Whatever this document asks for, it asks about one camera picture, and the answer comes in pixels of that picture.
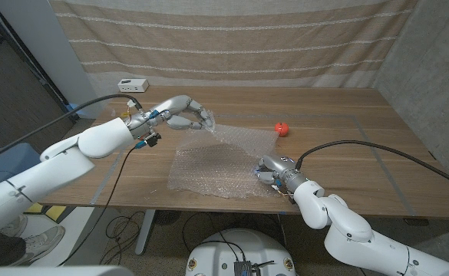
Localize clear bubble wrap sheet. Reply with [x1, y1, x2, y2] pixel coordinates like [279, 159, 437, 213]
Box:
[167, 123, 281, 199]

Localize grey sneaker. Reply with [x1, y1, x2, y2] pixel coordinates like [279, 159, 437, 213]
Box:
[0, 214, 29, 238]
[12, 225, 66, 266]

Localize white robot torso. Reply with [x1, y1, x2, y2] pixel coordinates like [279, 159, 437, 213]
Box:
[184, 228, 297, 276]

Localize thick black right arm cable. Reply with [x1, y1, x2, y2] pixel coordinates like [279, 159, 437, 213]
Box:
[295, 140, 449, 192]

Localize white table leg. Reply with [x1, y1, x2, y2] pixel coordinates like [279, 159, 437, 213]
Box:
[134, 209, 157, 256]

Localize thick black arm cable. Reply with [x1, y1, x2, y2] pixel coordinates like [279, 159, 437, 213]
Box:
[295, 140, 449, 192]
[0, 94, 143, 166]

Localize black floor cables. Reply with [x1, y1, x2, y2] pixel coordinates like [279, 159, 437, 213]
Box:
[100, 209, 148, 266]

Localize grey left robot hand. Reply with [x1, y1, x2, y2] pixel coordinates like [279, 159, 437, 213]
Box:
[126, 94, 216, 139]

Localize beige striped backdrop cloth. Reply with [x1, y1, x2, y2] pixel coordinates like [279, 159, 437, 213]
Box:
[48, 0, 419, 88]

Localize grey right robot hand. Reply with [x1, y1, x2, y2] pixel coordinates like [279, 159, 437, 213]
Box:
[255, 154, 309, 192]

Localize blue seat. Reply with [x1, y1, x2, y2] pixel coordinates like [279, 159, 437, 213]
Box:
[0, 142, 43, 192]

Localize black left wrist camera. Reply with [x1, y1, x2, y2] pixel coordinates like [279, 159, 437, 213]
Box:
[134, 132, 163, 150]

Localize red toy fruit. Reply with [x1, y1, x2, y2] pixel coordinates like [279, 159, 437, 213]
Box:
[274, 122, 290, 138]

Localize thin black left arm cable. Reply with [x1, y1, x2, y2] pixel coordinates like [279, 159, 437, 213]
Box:
[57, 144, 139, 268]

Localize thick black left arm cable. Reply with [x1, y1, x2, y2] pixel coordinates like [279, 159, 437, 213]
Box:
[0, 94, 143, 166]

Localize white power strip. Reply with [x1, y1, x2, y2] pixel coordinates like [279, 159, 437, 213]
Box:
[117, 78, 150, 94]

